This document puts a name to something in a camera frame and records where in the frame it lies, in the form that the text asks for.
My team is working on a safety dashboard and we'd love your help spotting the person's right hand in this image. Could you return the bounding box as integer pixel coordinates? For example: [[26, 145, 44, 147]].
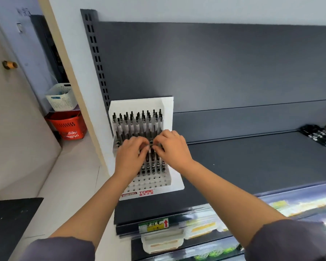
[[152, 129, 195, 174]]

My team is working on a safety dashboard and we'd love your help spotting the person's left hand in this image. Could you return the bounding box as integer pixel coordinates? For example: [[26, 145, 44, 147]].
[[114, 136, 150, 182]]

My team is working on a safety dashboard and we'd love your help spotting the black rubber-grip pen group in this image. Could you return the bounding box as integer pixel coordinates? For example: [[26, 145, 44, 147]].
[[137, 148, 168, 177]]

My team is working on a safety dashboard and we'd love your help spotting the clear-barrel pen group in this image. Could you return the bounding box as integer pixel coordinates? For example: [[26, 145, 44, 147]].
[[112, 108, 164, 146]]

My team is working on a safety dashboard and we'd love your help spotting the white tiered pen holder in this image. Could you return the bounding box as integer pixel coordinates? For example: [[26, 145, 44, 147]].
[[108, 96, 185, 202]]

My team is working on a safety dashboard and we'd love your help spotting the aligned bundle of black pens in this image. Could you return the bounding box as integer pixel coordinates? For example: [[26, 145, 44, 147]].
[[300, 124, 326, 149]]

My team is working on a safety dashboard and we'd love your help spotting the person's right forearm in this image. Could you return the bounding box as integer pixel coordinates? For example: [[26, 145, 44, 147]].
[[182, 161, 288, 248]]

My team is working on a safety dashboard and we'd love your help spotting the person's left forearm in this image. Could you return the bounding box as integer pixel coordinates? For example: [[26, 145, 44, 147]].
[[49, 174, 131, 249]]

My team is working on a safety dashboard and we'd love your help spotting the red plastic basket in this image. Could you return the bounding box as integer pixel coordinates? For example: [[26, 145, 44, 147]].
[[45, 111, 88, 141]]

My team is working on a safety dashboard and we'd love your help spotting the yellow green price tag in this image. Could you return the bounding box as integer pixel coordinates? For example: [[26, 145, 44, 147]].
[[138, 217, 170, 233], [269, 198, 326, 218]]

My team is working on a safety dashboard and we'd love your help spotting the white yellow food container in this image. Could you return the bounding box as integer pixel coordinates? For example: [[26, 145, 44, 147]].
[[183, 219, 229, 240], [141, 229, 185, 254]]

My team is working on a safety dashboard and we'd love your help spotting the white woven basket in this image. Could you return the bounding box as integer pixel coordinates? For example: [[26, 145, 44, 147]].
[[45, 83, 78, 112]]

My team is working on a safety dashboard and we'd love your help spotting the dark grey shelf unit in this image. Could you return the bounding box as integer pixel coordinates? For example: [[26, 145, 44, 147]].
[[80, 8, 326, 261]]

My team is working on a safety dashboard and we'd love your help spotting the row of green packets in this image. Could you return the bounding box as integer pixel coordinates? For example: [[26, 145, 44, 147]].
[[179, 243, 244, 260]]

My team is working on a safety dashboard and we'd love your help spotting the grey left sleeve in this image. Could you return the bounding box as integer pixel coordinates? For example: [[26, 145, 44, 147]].
[[19, 237, 96, 261]]

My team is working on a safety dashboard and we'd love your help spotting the grey sleeve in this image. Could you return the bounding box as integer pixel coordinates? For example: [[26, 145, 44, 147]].
[[19, 237, 96, 261], [244, 219, 326, 261]]

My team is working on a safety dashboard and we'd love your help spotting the beige door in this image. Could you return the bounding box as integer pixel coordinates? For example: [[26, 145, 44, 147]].
[[0, 13, 62, 200]]

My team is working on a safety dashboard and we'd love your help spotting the white slotted shelf upright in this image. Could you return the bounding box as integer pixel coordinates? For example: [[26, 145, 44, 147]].
[[80, 8, 112, 109]]

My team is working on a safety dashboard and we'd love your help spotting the grey right sleeve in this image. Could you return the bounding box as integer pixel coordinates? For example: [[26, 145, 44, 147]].
[[244, 219, 326, 261]]

